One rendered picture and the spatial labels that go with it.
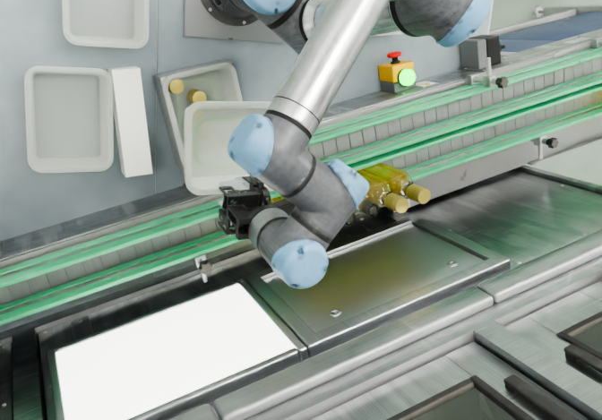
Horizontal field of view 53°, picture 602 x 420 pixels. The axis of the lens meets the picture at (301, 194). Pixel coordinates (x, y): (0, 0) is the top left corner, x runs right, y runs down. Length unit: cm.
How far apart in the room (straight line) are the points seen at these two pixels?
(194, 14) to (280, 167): 72
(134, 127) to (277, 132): 64
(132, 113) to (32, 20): 28
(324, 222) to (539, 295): 52
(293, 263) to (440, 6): 46
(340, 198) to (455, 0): 36
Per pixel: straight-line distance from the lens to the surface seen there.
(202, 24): 149
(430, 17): 103
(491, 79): 166
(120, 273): 137
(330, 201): 88
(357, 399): 106
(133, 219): 140
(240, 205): 104
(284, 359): 111
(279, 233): 91
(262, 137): 81
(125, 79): 141
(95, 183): 150
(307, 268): 88
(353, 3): 91
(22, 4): 145
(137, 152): 143
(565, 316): 123
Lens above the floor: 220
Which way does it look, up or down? 61 degrees down
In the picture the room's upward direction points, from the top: 120 degrees clockwise
